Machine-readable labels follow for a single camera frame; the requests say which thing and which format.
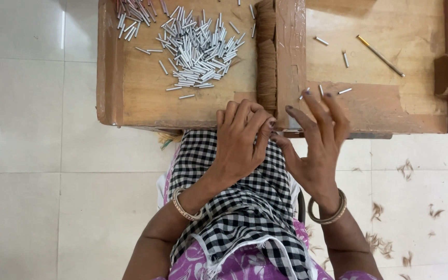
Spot wooden divider block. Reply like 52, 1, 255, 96
274, 0, 307, 131

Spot pile of silver tubes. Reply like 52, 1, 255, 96
135, 0, 257, 100

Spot straw fibre tuft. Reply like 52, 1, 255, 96
157, 131, 184, 151

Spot scattered brown bristle clumps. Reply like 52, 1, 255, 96
306, 157, 448, 280

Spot studded gold bangle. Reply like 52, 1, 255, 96
171, 187, 205, 222

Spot person's right hand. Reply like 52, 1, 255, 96
270, 89, 351, 207

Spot purple floral garment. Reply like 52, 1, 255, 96
152, 218, 380, 280

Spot short brown bristle bundle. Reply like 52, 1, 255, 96
255, 0, 276, 44

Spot black chair part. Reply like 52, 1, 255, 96
297, 188, 306, 225

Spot wooden work table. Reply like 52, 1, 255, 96
96, 0, 448, 140

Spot black and white checked cloth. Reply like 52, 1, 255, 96
167, 130, 315, 280

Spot plain gold bangle pair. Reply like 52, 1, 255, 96
307, 188, 348, 225

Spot thin brush with gold ferrule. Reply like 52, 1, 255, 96
356, 34, 406, 78

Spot person's left hand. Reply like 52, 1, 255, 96
208, 99, 277, 188

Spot long brown bristle bundle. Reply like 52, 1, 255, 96
256, 39, 278, 112

